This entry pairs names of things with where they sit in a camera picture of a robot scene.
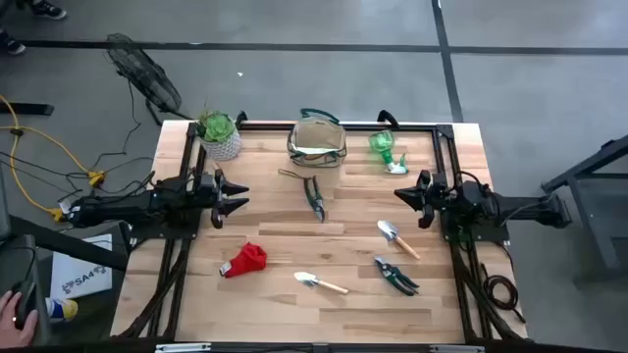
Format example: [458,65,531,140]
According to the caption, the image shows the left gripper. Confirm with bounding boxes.
[193,169,250,230]

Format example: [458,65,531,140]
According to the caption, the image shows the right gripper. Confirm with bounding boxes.
[393,169,450,230]

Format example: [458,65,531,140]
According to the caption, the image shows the wide-blade trowel wooden handle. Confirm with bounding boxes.
[376,219,422,261]

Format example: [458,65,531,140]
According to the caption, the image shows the green spray bottle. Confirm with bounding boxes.
[368,129,409,176]

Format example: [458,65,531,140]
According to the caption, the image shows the red gardening glove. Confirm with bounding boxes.
[218,241,269,279]

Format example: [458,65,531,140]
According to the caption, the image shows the short green-handled pruner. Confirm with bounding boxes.
[373,256,421,297]

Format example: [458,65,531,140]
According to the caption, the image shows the long garden shears with strap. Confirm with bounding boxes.
[277,168,327,224]

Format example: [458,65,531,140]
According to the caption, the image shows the beige green-trimmed gardening bag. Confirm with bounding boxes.
[287,107,348,170]

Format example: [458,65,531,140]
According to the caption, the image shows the narrow-blade trowel wooden handle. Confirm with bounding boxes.
[292,271,350,296]

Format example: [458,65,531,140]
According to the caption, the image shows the succulent in white patterned pot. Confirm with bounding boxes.
[195,100,243,162]

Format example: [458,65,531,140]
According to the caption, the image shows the black floor fan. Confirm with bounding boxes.
[104,32,193,126]

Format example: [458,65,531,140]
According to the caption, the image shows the white printed cardboard box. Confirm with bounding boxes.
[50,233,114,300]

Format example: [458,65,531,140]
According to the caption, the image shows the black workstation desk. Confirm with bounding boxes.
[0,166,130,347]

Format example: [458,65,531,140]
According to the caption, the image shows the black metal stand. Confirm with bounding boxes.
[541,132,628,288]

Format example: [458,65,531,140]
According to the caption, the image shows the yellow blue white object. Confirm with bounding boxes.
[45,296,79,324]

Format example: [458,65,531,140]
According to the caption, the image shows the black computer mouse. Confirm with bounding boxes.
[13,280,38,330]

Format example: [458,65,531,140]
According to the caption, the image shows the person's hand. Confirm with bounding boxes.
[0,289,39,349]

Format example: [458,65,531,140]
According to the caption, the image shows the person's shoe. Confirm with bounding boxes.
[0,29,27,56]
[29,0,68,22]

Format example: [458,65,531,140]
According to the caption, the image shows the black aluminium table frame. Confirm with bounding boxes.
[110,120,530,343]

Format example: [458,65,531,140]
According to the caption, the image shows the coiled black cable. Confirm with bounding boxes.
[482,263,527,325]

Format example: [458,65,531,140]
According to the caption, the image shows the black fan power cable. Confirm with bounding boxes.
[90,77,158,197]

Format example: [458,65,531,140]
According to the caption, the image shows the yellow extension cord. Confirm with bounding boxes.
[0,94,107,223]

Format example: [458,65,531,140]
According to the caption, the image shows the silver edge bracket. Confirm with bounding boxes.
[429,344,487,353]
[154,342,212,353]

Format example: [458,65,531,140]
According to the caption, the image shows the black floor bracket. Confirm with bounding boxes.
[0,102,55,118]

